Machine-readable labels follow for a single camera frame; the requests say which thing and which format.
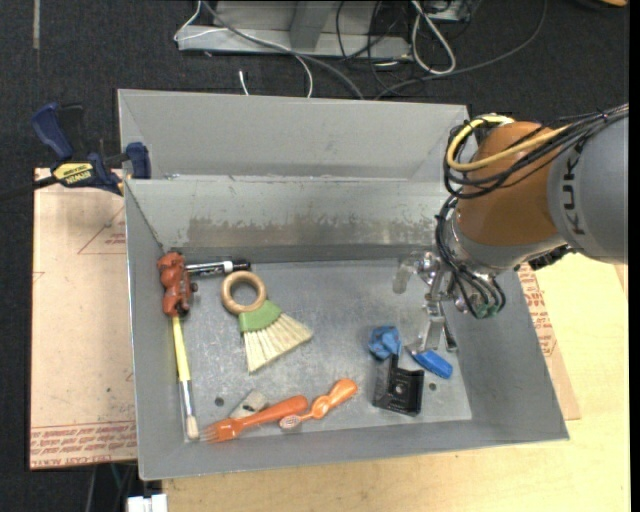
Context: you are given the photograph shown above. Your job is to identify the black angled bracket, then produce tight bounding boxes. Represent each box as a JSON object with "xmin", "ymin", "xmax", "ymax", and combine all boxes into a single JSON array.
[{"xmin": 371, "ymin": 353, "xmax": 426, "ymax": 418}]

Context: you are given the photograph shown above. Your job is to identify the blue crumpled lump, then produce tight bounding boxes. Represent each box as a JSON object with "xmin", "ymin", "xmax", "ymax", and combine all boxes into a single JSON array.
[{"xmin": 367, "ymin": 325, "xmax": 403, "ymax": 362}]

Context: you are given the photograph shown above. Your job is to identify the pale wooden ring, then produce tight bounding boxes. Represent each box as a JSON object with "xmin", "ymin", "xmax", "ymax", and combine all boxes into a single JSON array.
[{"xmin": 220, "ymin": 270, "xmax": 269, "ymax": 317}]

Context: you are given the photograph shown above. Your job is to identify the yellow handled paintbrush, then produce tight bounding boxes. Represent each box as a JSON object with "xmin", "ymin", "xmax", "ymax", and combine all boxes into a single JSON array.
[{"xmin": 170, "ymin": 314, "xmax": 201, "ymax": 442}]

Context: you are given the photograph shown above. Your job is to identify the grey beige small block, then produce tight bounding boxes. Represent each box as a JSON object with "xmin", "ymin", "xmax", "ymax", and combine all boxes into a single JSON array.
[{"xmin": 228, "ymin": 389, "xmax": 269, "ymax": 421}]

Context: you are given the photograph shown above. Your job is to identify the brown cardboard board red print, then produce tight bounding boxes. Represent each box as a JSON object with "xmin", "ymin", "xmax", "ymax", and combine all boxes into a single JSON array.
[{"xmin": 28, "ymin": 167, "xmax": 582, "ymax": 472}]

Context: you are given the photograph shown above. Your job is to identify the blue handled small tool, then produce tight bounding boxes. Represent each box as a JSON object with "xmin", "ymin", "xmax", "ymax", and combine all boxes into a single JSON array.
[{"xmin": 405, "ymin": 347, "xmax": 454, "ymax": 380}]

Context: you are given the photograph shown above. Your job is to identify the orange plastic fork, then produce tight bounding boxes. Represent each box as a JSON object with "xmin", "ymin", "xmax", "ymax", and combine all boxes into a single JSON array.
[{"xmin": 198, "ymin": 394, "xmax": 310, "ymax": 446}]

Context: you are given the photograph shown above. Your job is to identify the orange plastic toothbrush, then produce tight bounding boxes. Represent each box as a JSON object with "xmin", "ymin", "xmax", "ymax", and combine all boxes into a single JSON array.
[{"xmin": 278, "ymin": 377, "xmax": 359, "ymax": 432}]

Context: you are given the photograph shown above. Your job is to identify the grey metal bin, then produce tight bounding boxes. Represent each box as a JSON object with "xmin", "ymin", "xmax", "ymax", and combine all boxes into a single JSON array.
[{"xmin": 116, "ymin": 88, "xmax": 571, "ymax": 482}]

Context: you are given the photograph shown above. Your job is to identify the black and white marker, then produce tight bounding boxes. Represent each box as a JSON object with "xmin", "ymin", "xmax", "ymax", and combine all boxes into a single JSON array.
[{"xmin": 183, "ymin": 258, "xmax": 252, "ymax": 275}]

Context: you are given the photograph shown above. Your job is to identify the green hand brush pale bristles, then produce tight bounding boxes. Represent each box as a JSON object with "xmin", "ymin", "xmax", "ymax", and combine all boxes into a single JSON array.
[{"xmin": 236, "ymin": 299, "xmax": 314, "ymax": 374}]

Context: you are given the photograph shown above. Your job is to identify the red-brown toy animal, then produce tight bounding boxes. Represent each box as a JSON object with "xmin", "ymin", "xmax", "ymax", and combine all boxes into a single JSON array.
[{"xmin": 156, "ymin": 251, "xmax": 199, "ymax": 317}]

